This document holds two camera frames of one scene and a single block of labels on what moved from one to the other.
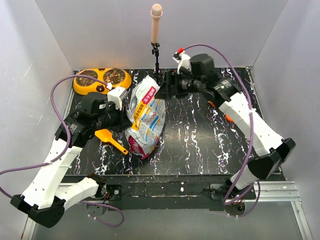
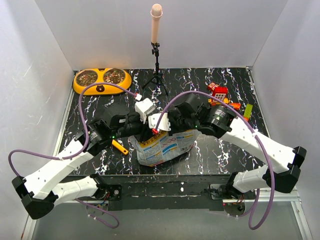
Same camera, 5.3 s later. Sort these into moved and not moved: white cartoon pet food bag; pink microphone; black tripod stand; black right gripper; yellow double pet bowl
Moved: white cartoon pet food bag; black right gripper
Not moved: pink microphone; black tripod stand; yellow double pet bowl
